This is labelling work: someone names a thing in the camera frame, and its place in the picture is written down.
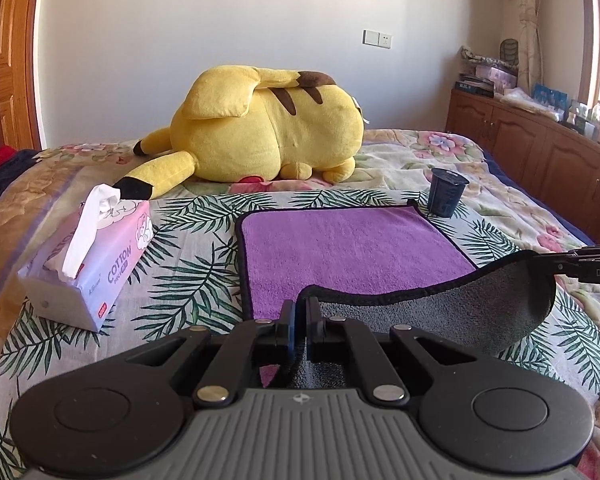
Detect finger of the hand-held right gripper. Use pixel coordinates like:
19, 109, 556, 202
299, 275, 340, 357
554, 260, 600, 286
531, 241, 600, 264

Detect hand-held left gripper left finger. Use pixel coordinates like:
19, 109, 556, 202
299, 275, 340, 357
124, 300, 297, 409

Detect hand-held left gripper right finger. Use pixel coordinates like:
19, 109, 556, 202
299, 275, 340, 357
305, 297, 475, 408

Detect purple and grey towel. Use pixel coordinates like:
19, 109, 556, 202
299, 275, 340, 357
235, 200, 557, 391

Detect floral quilt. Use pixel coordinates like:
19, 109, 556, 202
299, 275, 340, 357
0, 127, 600, 461

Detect leaf print bed sheet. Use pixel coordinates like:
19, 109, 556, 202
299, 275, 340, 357
0, 190, 600, 480

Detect wooden cabinet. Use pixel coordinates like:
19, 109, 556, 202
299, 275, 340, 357
445, 89, 600, 247

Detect small boxes by window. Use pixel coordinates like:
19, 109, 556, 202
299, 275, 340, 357
561, 100, 600, 154

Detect dark blue cup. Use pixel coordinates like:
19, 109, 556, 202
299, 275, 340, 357
426, 167, 469, 219

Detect blue packets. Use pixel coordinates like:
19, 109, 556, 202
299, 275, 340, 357
532, 82, 569, 122

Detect pink and white tissue box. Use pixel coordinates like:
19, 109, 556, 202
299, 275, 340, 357
19, 184, 154, 333

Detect stack of boxes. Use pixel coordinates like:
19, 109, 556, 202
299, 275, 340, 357
456, 45, 519, 99

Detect yellow plush toy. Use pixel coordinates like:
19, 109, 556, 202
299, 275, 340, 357
117, 64, 366, 200

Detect dark round hand fan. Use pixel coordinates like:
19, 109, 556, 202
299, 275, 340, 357
499, 38, 521, 69

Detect beige patterned curtain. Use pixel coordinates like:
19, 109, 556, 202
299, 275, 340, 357
509, 0, 545, 96

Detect dark navy cloth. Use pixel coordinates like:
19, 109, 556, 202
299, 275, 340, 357
0, 149, 42, 213

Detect wooden wardrobe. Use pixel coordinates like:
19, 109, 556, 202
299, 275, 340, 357
0, 0, 47, 161

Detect white wall socket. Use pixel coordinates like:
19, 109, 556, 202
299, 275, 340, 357
362, 29, 394, 50

